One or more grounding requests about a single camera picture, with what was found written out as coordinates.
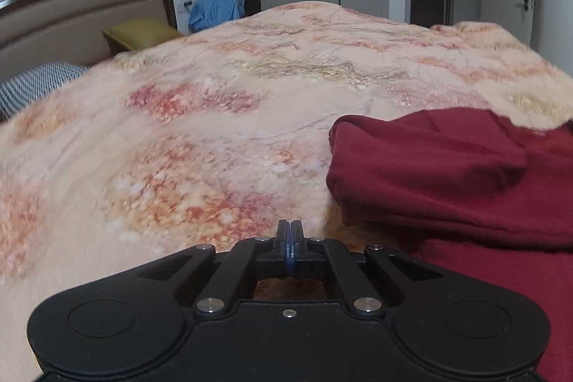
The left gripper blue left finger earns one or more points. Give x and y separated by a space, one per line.
263 254

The olive green pillow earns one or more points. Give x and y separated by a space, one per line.
140 33

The blue garment pile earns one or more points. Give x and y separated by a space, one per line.
206 14

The brown padded headboard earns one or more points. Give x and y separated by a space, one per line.
37 32

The floral peach bed quilt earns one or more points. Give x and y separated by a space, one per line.
215 137

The black door handle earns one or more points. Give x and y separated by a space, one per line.
525 7

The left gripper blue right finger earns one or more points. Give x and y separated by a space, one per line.
317 255

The dark red knit sweater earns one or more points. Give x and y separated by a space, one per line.
470 191

